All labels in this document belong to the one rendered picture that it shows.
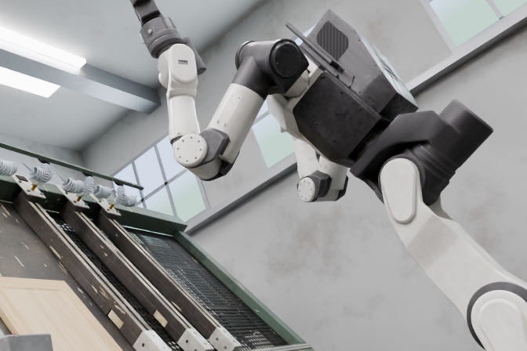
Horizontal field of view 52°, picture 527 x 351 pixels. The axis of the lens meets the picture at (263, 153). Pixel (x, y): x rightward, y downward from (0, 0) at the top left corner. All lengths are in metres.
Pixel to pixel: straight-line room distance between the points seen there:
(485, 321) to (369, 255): 3.26
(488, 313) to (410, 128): 0.42
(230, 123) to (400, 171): 0.39
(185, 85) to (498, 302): 0.81
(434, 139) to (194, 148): 0.52
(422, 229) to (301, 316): 3.52
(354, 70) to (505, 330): 0.64
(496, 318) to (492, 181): 3.03
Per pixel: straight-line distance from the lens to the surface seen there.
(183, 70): 1.32
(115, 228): 2.95
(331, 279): 4.53
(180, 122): 1.28
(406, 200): 1.21
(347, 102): 1.29
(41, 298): 2.09
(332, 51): 1.37
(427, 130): 1.25
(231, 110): 1.23
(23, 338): 1.32
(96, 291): 2.28
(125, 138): 6.31
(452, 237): 1.22
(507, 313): 1.15
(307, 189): 1.69
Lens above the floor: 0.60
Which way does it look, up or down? 25 degrees up
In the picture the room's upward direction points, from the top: 21 degrees counter-clockwise
